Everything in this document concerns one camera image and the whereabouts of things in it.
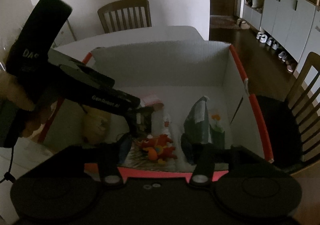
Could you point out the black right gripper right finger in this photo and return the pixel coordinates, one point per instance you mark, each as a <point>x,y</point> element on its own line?
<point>242,183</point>

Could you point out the red white cardboard box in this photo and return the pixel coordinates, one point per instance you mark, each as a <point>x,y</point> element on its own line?
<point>179,73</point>

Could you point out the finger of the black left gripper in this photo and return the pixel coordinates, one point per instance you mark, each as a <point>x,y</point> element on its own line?
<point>140,120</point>

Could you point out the red dragon toy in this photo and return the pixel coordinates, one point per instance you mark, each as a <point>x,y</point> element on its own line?
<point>158,149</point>

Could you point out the pink white small packet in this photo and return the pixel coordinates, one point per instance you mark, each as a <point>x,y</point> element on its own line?
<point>153,101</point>

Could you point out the dark wooden chair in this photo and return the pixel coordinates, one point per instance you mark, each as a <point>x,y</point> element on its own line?
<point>125,15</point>

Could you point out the green white packet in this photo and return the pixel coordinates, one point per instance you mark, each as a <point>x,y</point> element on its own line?
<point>203,125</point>

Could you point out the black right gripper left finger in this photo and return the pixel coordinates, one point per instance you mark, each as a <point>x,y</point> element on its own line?
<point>76,183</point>

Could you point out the white tube with label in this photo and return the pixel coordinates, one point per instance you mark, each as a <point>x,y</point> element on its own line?
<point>166,129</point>

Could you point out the yellow spotted plush toy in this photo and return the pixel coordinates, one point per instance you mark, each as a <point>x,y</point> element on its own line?
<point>96,125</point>

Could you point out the white cabinet wall unit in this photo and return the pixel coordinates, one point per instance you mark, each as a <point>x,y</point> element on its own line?
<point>293,23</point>

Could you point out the white shoes on floor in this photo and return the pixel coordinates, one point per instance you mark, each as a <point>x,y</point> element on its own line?
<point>277,50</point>

